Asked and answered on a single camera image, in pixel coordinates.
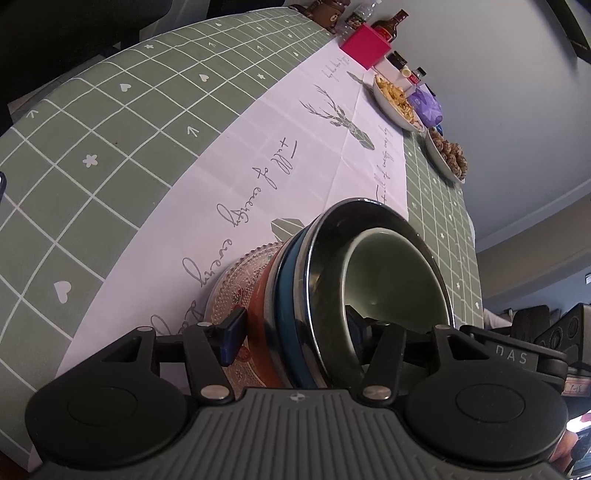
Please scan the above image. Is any plate of brown buns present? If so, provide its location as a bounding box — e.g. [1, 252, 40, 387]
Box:
[425, 127, 468, 184]

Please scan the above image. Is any green checked tablecloth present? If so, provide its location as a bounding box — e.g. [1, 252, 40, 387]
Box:
[1, 7, 482, 470]

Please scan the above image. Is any patterned glass plate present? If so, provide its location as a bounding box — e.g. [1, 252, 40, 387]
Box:
[204, 242, 283, 397]

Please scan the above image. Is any white deer table runner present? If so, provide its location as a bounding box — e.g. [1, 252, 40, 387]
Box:
[59, 42, 408, 372]

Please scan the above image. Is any clear bottle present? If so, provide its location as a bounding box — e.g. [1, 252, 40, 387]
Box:
[338, 0, 382, 38]

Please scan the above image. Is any dark liquor bottle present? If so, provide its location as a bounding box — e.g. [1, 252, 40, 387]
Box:
[372, 9, 409, 43]

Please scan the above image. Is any plate of fries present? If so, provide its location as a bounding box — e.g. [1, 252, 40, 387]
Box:
[372, 74, 425, 134]

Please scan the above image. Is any blue steel bowl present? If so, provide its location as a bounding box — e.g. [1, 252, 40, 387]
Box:
[276, 198, 455, 389]

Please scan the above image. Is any green ceramic bowl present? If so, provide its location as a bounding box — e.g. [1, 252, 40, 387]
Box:
[339, 227, 453, 379]

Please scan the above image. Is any dark lid jar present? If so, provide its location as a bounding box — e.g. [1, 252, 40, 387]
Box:
[387, 51, 408, 72]

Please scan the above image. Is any brown bear figurine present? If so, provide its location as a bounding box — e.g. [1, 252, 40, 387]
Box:
[290, 0, 351, 33]

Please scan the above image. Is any pink box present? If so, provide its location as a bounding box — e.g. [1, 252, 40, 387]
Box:
[341, 24, 391, 70]

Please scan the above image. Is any small dark sauce bottle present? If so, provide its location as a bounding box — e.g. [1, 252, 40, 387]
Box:
[413, 67, 427, 86]

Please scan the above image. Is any purple tissue pack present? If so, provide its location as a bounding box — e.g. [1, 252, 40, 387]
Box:
[408, 84, 444, 128]

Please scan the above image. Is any orange steel bowl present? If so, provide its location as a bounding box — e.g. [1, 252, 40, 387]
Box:
[247, 253, 293, 388]

